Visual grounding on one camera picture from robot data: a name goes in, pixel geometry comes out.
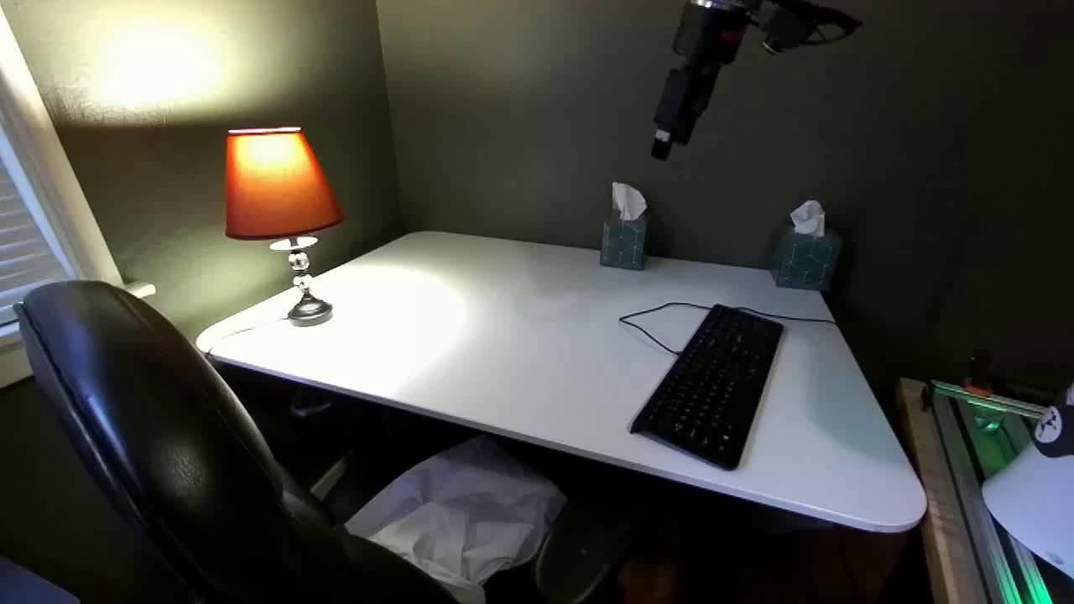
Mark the teal tissue box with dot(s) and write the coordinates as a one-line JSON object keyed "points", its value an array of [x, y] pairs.
{"points": [[623, 243], [806, 262]]}

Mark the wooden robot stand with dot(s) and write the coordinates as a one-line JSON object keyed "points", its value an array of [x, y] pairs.
{"points": [[927, 492]]}

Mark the white plastic bag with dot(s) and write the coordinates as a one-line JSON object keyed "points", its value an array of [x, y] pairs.
{"points": [[457, 514]]}

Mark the white window blinds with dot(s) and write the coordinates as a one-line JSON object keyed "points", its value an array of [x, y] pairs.
{"points": [[21, 247]]}

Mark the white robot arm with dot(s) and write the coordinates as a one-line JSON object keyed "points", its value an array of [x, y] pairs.
{"points": [[1042, 504]]}

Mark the orange shade table lamp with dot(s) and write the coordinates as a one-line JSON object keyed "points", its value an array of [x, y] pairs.
{"points": [[280, 186]]}

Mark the black leather office chair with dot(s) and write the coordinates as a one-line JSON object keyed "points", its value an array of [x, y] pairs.
{"points": [[171, 447]]}

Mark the metal frame rail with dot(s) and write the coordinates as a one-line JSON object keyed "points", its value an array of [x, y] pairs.
{"points": [[976, 472]]}

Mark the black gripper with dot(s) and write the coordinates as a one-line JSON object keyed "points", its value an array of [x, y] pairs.
{"points": [[707, 34]]}

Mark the black computer keyboard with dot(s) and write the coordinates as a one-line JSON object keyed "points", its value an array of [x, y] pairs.
{"points": [[709, 385]]}

